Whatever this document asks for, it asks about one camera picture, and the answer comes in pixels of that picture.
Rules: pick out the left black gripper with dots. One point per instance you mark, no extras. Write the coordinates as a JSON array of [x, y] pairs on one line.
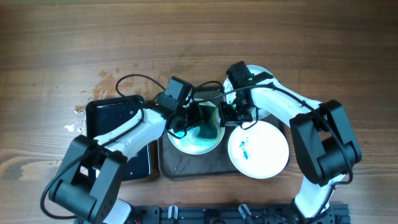
[[196, 119]]

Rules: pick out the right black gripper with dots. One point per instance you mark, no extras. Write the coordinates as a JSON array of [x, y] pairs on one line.
[[227, 119]]

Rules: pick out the white plate back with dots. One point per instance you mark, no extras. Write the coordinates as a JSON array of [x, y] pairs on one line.
[[255, 70]]

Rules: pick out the green yellow sponge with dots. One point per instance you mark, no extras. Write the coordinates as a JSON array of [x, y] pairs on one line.
[[207, 129]]

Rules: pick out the white plate stained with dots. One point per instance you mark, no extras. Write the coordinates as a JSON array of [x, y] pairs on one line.
[[190, 144], [259, 152]]

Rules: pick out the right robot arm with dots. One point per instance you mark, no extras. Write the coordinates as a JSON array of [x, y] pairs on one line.
[[325, 146]]

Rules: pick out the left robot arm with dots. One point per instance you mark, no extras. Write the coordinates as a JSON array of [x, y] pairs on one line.
[[88, 180]]

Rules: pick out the dark brown serving tray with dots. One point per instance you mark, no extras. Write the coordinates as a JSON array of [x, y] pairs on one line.
[[175, 164]]

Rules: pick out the black water tray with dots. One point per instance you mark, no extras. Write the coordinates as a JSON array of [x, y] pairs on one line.
[[103, 116]]

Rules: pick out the white plate front stained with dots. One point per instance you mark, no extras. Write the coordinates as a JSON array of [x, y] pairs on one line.
[[259, 152]]

